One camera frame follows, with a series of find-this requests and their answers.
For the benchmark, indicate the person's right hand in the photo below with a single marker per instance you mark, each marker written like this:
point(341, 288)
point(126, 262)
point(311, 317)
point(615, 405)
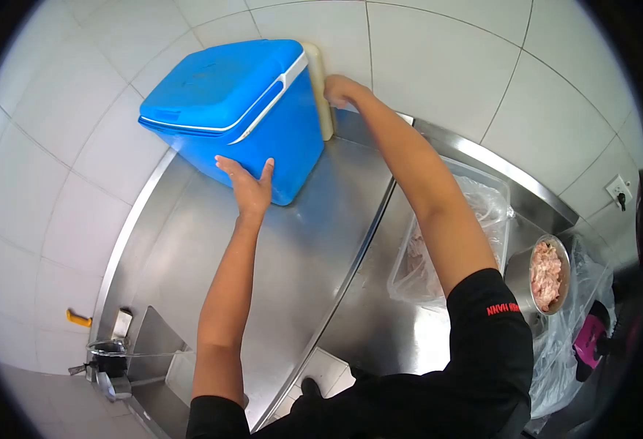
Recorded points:
point(339, 90)

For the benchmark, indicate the person's left hand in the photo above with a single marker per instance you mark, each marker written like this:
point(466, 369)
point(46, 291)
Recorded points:
point(249, 192)

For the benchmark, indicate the person's left thumb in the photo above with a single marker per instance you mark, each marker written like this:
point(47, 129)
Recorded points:
point(268, 171)

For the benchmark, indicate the person's right fingers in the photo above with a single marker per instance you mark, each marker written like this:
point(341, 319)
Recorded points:
point(332, 97)

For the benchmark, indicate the person's left fingers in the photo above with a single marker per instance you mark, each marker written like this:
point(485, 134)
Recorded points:
point(231, 169)

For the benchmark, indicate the cream cutting board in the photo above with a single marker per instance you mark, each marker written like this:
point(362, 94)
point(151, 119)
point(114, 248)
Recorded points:
point(321, 82)

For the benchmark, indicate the blue cooler box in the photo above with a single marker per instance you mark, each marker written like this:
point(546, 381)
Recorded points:
point(233, 110)

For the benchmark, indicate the clear plastic container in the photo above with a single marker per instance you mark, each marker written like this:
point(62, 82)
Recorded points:
point(486, 181)

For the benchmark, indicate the clear bag with meat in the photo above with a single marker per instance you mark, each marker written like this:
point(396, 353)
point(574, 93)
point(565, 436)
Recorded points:
point(480, 208)

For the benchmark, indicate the steel sink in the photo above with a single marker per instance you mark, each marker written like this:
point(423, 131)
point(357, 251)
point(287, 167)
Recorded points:
point(159, 351)

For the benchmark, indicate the person's legs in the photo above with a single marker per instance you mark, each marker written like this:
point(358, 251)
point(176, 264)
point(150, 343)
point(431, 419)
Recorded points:
point(311, 387)

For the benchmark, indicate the steel faucet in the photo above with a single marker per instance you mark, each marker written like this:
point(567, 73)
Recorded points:
point(104, 359)

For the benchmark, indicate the steel bowl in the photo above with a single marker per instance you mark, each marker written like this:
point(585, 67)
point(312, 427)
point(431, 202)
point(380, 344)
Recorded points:
point(519, 274)

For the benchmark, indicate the person's body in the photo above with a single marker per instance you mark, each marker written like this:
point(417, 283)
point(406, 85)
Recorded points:
point(436, 373)

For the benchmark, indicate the minced meat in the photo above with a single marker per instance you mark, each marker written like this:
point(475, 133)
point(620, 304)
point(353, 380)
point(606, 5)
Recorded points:
point(545, 274)

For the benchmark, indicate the large clear plastic bag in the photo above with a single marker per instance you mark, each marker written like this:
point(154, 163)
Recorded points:
point(560, 356)

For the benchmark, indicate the pink and black object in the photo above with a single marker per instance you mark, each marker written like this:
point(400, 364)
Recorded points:
point(589, 337)

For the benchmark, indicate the white wall socket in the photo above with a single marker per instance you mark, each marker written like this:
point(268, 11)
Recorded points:
point(618, 189)

